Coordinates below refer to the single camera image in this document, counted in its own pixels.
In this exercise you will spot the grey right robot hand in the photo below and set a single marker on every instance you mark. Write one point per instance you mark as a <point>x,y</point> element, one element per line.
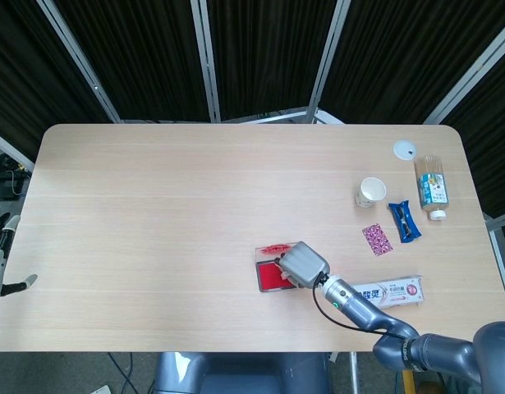
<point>303,264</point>

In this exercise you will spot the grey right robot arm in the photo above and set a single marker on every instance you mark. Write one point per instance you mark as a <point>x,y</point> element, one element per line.
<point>359,308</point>

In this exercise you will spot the red ink pad clear lid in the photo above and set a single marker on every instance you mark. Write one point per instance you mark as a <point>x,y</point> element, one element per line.
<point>268,277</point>

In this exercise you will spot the pink patterned sachet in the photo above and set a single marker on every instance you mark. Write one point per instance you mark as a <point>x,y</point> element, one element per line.
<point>377,240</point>

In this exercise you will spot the black floor equipment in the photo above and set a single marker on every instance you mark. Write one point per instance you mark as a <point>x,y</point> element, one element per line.
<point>5,180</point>

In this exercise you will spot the white pink toothpaste box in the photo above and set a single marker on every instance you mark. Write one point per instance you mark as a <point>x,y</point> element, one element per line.
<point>391,292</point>

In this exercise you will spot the white paper cup floral print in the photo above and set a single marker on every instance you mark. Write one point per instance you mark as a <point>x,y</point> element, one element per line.
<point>370,193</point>

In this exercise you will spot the blue snack packet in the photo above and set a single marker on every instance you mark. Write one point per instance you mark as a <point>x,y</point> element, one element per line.
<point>405,221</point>

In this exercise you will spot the grey table leg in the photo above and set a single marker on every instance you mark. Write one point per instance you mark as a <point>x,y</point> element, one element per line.
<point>353,373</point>

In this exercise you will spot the blue grey robot torso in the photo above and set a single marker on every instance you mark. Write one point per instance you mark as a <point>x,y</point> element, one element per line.
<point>235,373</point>

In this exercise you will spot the clear plastic drink bottle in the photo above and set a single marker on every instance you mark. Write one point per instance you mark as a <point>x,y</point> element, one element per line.
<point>432,186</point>

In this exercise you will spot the white plastic cup lid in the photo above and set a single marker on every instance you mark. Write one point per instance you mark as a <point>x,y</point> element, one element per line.
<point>402,148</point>

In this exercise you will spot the black curtain panel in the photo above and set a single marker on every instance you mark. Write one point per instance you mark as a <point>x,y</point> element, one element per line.
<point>141,57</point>
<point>408,53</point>
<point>22,74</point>
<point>490,143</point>
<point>268,53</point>

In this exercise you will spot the grey metal screen post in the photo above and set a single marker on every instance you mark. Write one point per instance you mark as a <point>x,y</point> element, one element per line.
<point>81,61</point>
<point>480,65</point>
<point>10,149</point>
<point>498,221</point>
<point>205,61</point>
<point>327,61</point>

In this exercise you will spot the yellow stand post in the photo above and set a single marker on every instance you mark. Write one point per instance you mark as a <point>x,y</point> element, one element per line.
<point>408,381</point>

